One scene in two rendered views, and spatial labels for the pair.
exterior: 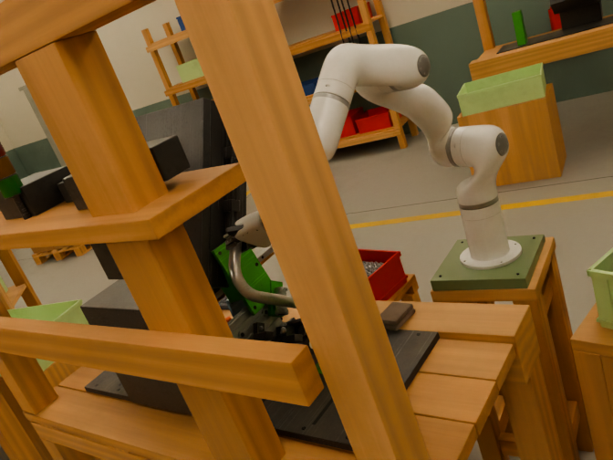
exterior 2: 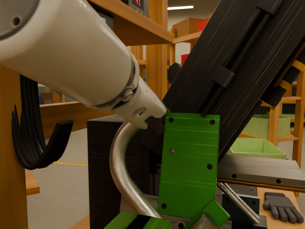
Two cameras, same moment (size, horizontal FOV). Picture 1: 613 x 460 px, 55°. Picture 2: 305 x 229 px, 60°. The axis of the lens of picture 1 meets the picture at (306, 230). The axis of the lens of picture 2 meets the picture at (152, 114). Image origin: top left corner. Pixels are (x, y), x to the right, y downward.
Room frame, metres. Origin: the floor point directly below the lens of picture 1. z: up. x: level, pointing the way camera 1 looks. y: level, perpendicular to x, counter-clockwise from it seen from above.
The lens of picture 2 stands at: (1.26, -0.27, 1.33)
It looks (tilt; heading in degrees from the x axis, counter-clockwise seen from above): 6 degrees down; 69
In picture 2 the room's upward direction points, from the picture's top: straight up
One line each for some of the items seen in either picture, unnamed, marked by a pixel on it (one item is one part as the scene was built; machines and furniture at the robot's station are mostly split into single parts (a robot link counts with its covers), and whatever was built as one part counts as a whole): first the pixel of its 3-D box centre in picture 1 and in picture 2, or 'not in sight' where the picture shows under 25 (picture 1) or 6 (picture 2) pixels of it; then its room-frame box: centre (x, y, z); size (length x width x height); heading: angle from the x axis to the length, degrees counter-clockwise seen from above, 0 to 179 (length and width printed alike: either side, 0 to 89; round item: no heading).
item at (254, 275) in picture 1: (238, 272); (192, 160); (1.54, 0.22, 1.17); 0.13 x 0.12 x 0.20; 48
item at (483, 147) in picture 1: (480, 164); not in sight; (1.64, -0.55, 1.18); 0.19 x 0.12 x 0.24; 37
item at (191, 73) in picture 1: (274, 80); not in sight; (7.44, -0.27, 1.10); 3.01 x 0.55 x 2.20; 55
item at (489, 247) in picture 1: (484, 228); not in sight; (1.66, -0.52, 0.97); 0.19 x 0.19 x 0.18
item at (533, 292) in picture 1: (493, 268); not in sight; (1.66, -0.52, 0.83); 0.32 x 0.32 x 0.04; 52
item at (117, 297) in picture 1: (161, 340); (140, 169); (1.51, 0.49, 1.07); 0.30 x 0.18 x 0.34; 48
